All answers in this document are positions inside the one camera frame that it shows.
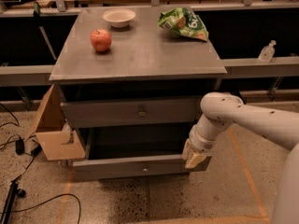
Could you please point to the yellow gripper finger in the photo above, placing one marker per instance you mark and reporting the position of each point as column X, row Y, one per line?
column 186, row 150
column 193, row 159

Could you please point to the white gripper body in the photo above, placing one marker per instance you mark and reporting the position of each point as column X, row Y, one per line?
column 200, row 142

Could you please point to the grey drawer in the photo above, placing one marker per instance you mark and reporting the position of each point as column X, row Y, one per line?
column 131, row 151
column 131, row 112

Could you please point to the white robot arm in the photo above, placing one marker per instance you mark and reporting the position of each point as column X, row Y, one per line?
column 219, row 111

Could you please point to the grey top drawer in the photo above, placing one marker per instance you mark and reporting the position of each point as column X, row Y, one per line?
column 131, row 112

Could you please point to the grey wooden drawer cabinet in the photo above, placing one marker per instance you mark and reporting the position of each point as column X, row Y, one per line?
column 144, row 42

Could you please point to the clear sanitizer bottle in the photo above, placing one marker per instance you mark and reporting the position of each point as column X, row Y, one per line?
column 267, row 52

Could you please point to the green snack bag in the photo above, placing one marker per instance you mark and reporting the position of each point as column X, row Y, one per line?
column 181, row 21

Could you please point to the brown cardboard box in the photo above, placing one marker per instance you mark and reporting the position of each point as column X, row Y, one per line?
column 57, row 139

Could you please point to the red apple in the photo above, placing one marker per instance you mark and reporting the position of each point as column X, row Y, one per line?
column 101, row 40

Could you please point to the white ceramic bowl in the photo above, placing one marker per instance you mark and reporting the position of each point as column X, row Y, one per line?
column 119, row 17

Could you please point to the black power adapter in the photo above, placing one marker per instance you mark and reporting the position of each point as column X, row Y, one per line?
column 19, row 147

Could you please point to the black tripod stand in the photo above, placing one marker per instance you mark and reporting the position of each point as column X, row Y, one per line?
column 12, row 193

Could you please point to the grey metal rail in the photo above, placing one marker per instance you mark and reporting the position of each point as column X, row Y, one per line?
column 39, row 75

